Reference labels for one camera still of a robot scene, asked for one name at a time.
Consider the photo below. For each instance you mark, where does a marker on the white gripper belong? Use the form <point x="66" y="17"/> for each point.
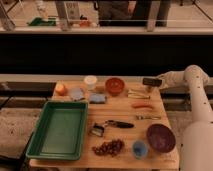
<point x="166" y="80"/>

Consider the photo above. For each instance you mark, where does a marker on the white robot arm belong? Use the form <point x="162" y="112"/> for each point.
<point x="197" y="139"/>

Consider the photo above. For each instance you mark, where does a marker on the metal cup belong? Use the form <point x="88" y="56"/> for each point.
<point x="149" y="88"/>

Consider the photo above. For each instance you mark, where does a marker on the white cup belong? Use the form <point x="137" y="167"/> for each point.
<point x="90" y="82"/>

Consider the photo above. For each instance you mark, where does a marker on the small blue cup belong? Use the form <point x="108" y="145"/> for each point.
<point x="139" y="149"/>

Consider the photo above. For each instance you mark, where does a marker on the metal tongs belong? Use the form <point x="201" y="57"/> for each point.
<point x="137" y="95"/>

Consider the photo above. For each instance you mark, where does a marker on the orange carrot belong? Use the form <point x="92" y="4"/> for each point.
<point x="140" y="105"/>

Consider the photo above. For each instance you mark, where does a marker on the red-orange bowl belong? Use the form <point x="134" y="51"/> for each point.
<point x="114" y="86"/>

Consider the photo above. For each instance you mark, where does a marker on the silver fork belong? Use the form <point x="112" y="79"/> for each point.
<point x="147" y="117"/>

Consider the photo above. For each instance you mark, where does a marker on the wooden table board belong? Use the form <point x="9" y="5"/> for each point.
<point x="118" y="108"/>

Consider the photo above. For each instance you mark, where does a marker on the blue sponge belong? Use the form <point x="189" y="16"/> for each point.
<point x="97" y="98"/>

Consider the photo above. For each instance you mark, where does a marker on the purple bowl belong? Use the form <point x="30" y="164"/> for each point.
<point x="160" y="138"/>

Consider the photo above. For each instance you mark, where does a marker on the small metal clip tool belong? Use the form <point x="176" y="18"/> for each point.
<point x="97" y="130"/>

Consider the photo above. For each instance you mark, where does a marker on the light blue cloth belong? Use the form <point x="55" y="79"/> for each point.
<point x="76" y="94"/>

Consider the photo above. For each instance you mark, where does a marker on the bunch of dark grapes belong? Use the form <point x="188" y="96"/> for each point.
<point x="112" y="148"/>

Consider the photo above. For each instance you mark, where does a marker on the person in background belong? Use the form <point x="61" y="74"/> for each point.
<point x="120" y="10"/>

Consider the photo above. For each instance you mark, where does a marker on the orange fruit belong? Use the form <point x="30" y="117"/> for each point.
<point x="60" y="89"/>

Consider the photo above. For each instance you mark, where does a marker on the green plastic tray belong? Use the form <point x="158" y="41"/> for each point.
<point x="59" y="132"/>

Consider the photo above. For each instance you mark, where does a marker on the green object in background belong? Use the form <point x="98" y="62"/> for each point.
<point x="38" y="21"/>

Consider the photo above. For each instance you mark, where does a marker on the black handled peeler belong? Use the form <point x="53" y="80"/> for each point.
<point x="119" y="124"/>

